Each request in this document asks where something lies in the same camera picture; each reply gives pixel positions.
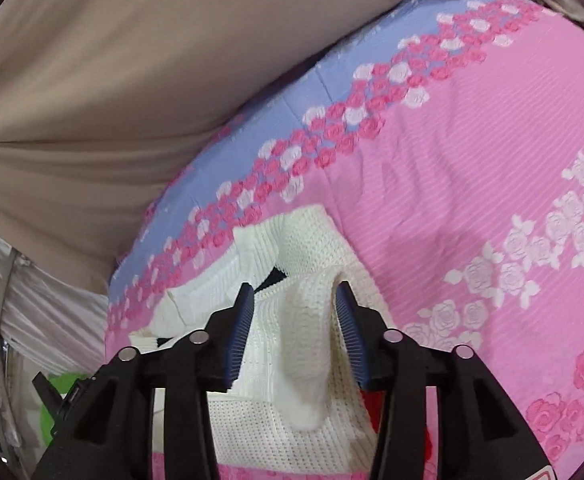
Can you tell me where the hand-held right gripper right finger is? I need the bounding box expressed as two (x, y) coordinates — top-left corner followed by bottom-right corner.
(335, 280), (559, 480)

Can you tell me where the white knit sweater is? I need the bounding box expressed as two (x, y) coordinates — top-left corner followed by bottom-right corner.
(132, 203), (439, 472)

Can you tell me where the green plastic object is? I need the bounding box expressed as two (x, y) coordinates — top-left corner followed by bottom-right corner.
(39, 372), (89, 445)

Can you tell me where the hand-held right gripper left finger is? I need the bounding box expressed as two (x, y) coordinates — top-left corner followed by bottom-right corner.
(32, 282), (254, 480)

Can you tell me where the pink floral bed sheet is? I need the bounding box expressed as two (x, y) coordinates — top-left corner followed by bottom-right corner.
(104, 0), (584, 480)

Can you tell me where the white pleated curtain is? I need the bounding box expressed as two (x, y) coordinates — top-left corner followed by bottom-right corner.
(0, 217), (111, 463)

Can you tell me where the beige fabric cover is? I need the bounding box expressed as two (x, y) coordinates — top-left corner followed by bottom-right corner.
(0, 0), (540, 307)

